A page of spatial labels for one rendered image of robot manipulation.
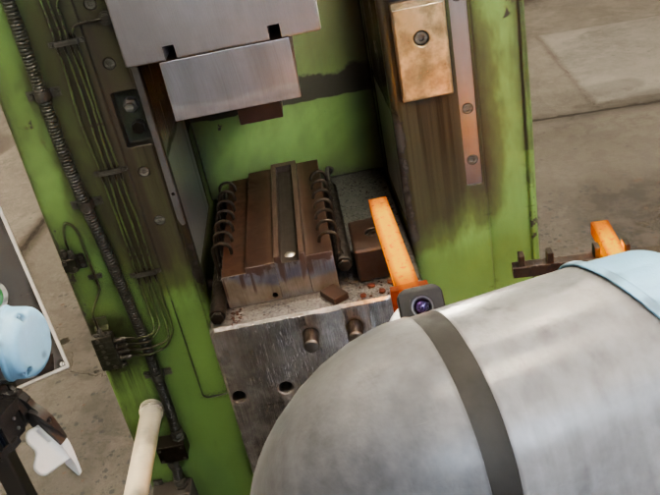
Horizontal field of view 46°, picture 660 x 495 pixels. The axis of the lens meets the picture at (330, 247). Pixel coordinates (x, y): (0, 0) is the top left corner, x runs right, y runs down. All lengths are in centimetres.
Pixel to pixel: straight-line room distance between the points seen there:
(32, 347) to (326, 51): 106
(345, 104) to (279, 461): 142
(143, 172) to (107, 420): 149
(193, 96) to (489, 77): 53
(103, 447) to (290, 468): 235
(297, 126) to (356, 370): 143
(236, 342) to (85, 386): 169
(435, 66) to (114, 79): 55
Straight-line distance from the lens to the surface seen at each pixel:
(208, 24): 120
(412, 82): 137
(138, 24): 121
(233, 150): 177
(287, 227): 146
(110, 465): 263
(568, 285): 38
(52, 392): 306
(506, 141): 148
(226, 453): 180
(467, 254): 155
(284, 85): 122
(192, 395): 169
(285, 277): 136
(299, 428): 36
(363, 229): 141
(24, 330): 83
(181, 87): 123
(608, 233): 135
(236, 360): 139
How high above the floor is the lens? 164
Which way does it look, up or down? 29 degrees down
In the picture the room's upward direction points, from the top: 12 degrees counter-clockwise
